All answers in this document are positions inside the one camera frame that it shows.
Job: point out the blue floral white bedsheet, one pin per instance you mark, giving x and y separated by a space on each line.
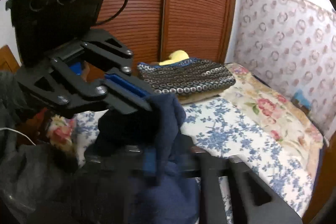
223 134

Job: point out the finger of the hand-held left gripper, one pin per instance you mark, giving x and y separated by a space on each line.
78 98
113 56

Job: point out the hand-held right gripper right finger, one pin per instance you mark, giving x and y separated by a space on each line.
210 187

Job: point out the yellow plush toy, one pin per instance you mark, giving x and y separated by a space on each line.
176 56

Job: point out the circle-print sheer curtain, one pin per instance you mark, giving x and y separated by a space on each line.
288 43

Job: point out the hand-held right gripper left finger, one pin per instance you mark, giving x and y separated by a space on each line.
151 163

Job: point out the wooden headboard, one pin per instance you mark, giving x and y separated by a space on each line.
8 60

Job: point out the dark circle-print pillow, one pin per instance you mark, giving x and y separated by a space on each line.
189 77

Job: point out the navy printed t-shirt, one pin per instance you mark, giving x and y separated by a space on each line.
168 113

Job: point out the pink floral cushion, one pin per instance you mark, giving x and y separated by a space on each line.
61 132

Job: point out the wooden louvered wardrobe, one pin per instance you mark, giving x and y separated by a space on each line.
197 3

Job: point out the blue plastic bag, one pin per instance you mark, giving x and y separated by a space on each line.
302 99

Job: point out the cream floral blanket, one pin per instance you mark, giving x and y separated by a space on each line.
267 108

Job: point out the person's grey jacket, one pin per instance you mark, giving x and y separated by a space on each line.
31 174

